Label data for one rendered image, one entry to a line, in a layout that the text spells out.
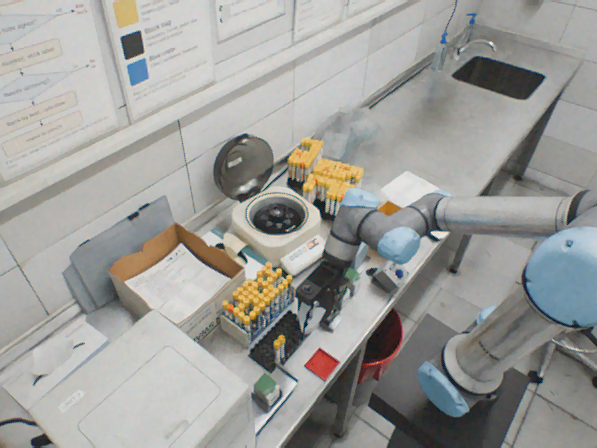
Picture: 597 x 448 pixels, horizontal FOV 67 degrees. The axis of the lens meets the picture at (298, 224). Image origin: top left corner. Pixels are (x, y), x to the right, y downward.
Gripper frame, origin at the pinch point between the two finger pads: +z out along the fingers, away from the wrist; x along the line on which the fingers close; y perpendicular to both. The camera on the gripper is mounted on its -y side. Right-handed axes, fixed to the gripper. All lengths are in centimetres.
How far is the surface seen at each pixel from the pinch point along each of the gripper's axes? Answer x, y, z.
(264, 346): 10.4, 5.2, 14.2
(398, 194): 13, 74, -25
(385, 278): -4.4, 35.9, -7.7
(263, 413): -1.5, -8.4, 19.5
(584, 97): -23, 241, -95
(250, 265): 29.1, 16.5, 2.2
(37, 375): 46, -32, 31
